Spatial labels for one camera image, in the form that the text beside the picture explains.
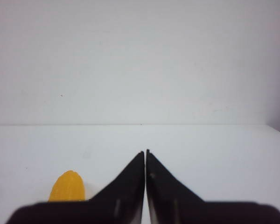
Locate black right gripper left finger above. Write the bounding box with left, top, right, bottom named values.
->
left=8, top=152, right=145, bottom=224

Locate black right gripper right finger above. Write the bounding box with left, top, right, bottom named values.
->
left=146, top=150, right=280, bottom=224

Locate yellow corn cob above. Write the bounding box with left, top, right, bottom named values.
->
left=49, top=170, right=85, bottom=202

